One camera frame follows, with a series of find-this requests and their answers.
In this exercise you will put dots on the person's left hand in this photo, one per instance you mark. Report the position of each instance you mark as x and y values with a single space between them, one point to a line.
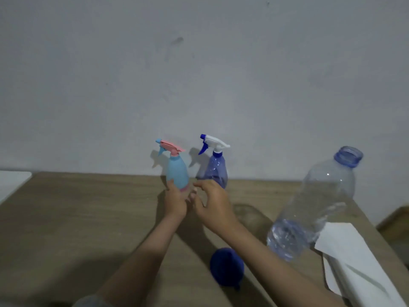
175 204

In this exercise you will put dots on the person's right hand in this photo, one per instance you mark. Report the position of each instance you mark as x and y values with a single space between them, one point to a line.
219 211

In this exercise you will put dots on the light blue spray bottle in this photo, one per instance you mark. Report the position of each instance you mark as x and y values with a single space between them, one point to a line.
177 171

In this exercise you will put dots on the dark blue spray bottle body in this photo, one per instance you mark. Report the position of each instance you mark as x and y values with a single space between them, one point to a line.
215 169

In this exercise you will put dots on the blue plastic funnel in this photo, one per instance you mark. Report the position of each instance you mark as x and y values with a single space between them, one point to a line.
227 266

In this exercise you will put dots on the pink spray trigger head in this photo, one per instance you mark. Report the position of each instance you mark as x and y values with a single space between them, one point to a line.
171 147

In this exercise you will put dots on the white blue trigger sprayer head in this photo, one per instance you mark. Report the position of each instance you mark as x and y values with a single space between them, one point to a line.
214 142

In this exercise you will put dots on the clear plastic water bottle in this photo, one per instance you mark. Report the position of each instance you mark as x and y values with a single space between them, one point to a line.
319 195

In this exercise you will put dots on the person's right forearm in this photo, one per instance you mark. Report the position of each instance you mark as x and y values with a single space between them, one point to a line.
281 268

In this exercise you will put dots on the person's left forearm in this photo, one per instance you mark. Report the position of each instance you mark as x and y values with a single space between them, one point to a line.
140 262

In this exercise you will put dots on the person's grey left sleeve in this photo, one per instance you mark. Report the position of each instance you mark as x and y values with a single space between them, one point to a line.
88 302

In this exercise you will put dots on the white paper towels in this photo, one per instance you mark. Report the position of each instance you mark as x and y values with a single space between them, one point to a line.
354 258

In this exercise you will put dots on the white cabinet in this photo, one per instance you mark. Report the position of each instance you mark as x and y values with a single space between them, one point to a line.
12 183

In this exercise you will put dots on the light wooden stool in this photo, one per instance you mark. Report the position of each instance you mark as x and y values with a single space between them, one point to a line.
396 227

